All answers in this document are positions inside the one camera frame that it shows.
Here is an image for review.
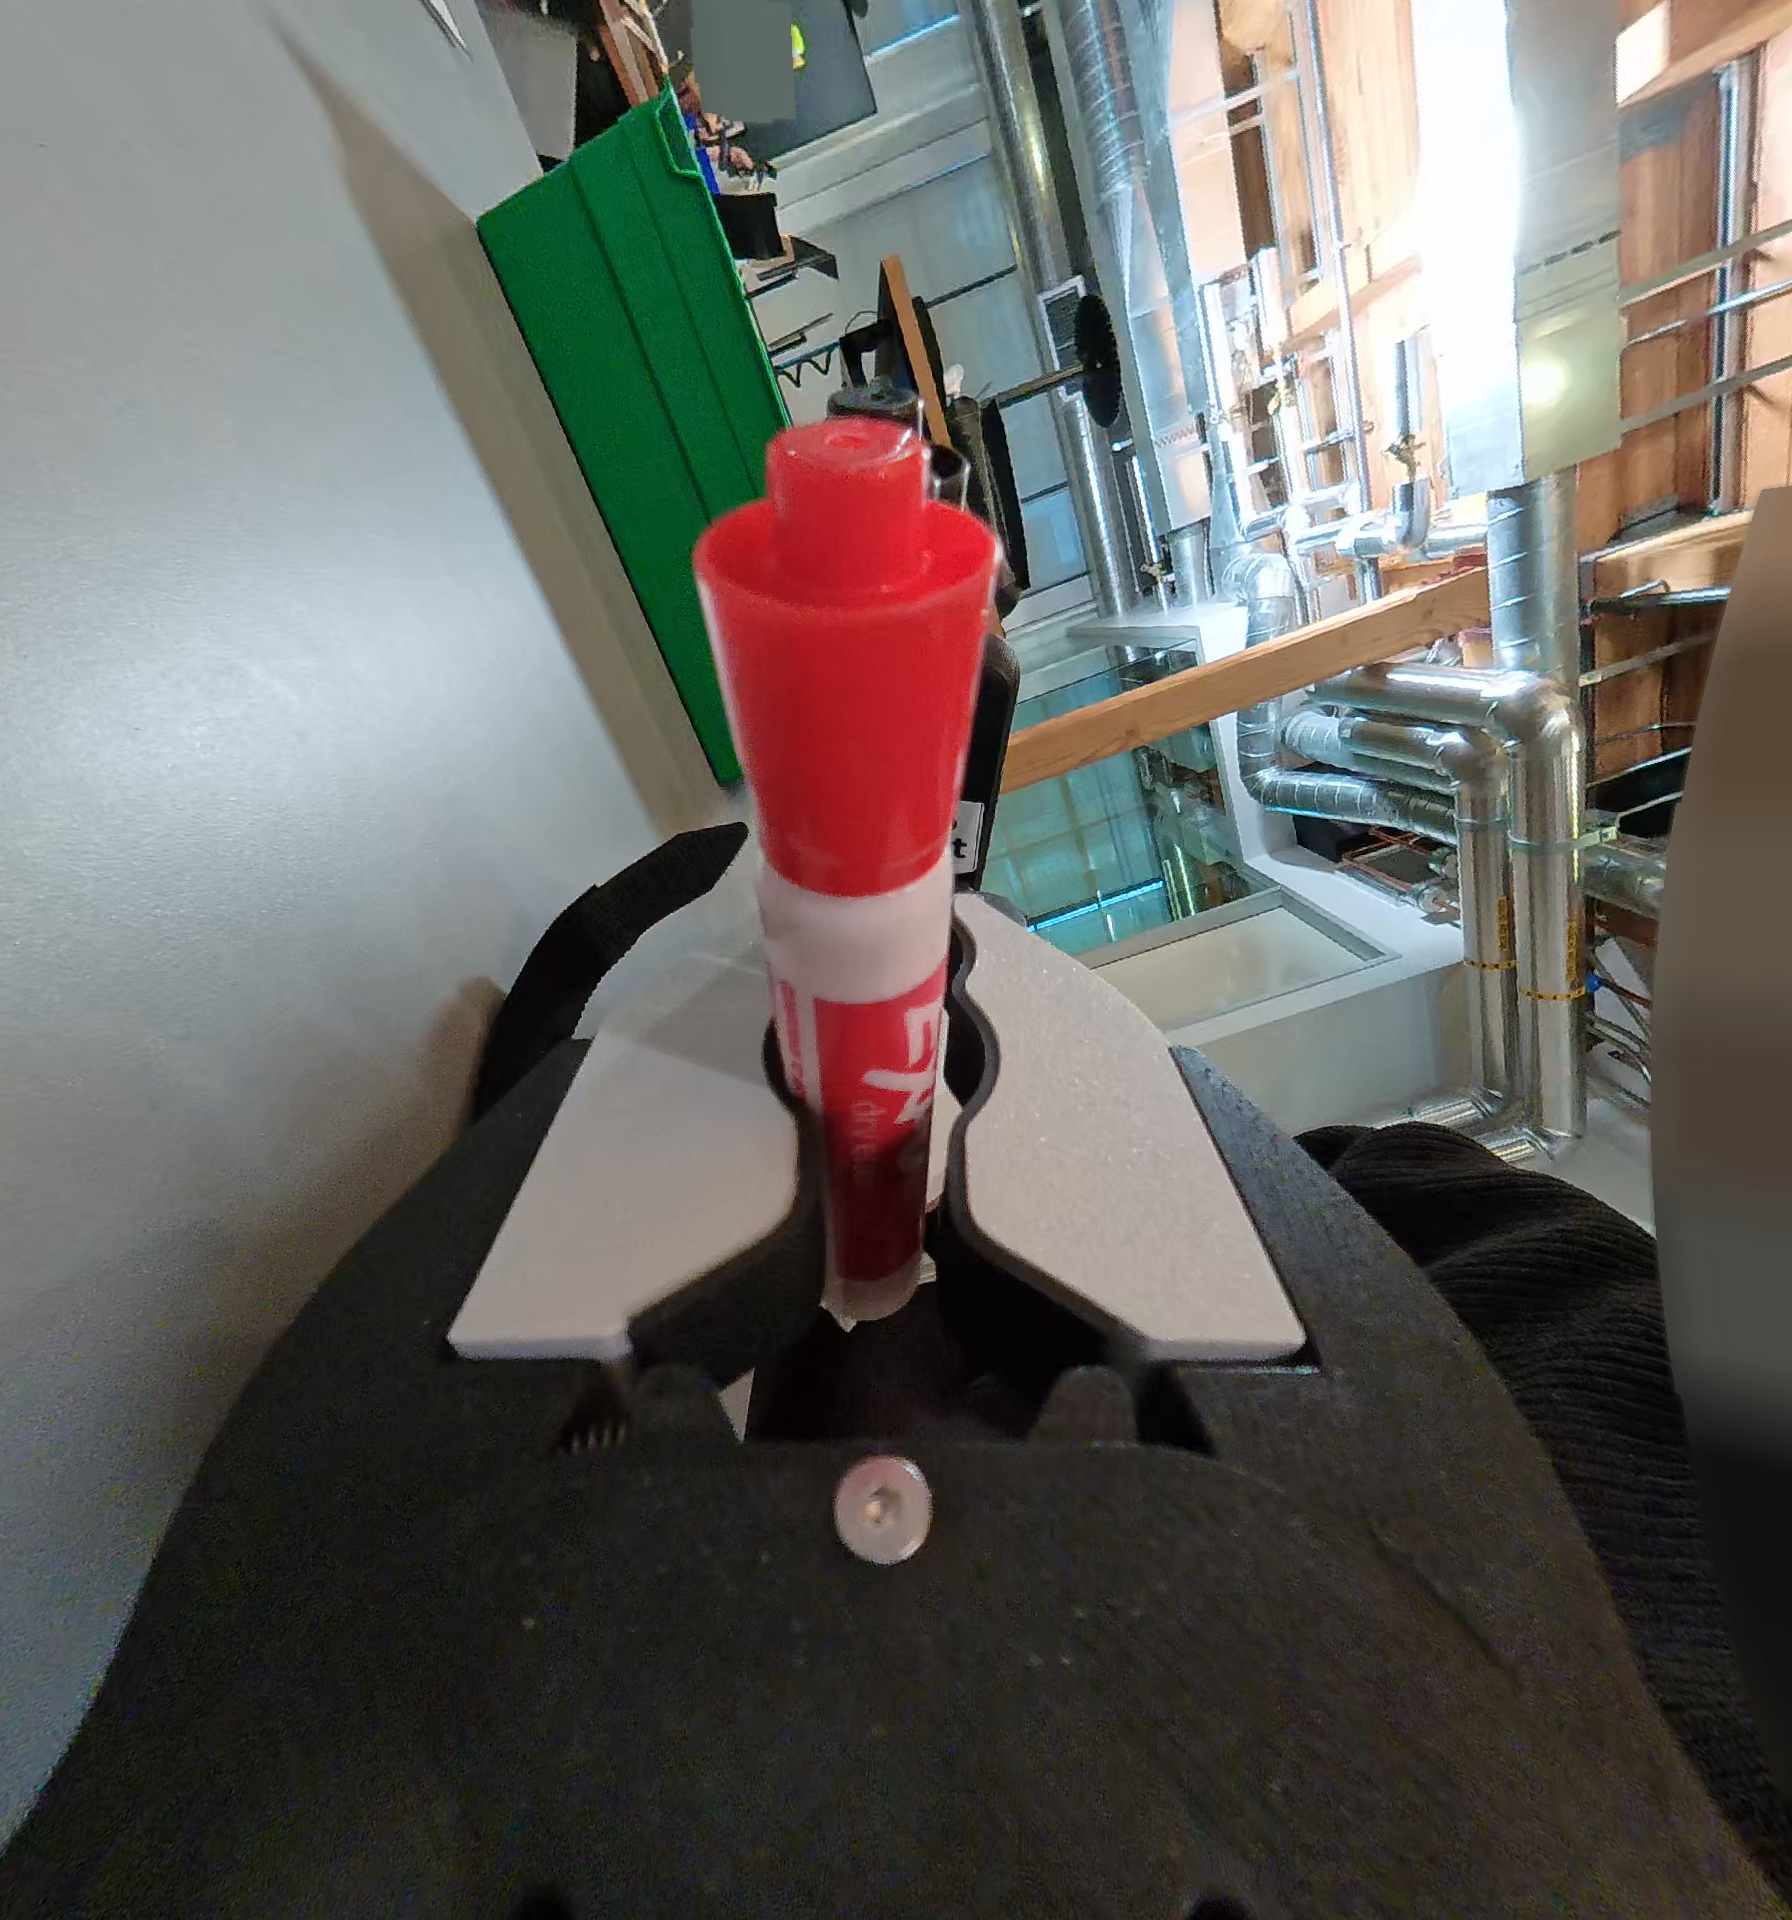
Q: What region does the vertical silver duct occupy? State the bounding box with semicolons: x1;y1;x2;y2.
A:
1043;0;1221;624

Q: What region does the person's black sweater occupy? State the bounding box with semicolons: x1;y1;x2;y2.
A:
1293;1122;1792;1920

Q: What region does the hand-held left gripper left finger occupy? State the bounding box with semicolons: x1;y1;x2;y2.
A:
447;973;824;1364

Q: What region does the silver ducts bundle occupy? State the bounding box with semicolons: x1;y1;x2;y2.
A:
1238;660;1505;848

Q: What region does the red dry-erase marker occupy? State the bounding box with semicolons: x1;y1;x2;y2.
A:
689;424;1004;1325

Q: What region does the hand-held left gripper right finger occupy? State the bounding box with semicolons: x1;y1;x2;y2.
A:
944;907;1310;1367

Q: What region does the black round fan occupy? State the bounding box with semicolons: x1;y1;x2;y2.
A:
1070;289;1126;433

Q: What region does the green plastic bin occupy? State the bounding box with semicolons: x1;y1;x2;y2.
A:
472;83;797;792

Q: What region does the shiny steel pipe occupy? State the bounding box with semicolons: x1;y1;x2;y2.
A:
1314;479;1595;1165

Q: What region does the wooden handrail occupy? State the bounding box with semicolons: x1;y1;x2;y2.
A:
998;564;1493;798

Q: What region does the black hook-and-loop strap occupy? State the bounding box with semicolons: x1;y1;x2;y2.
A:
471;821;751;1124

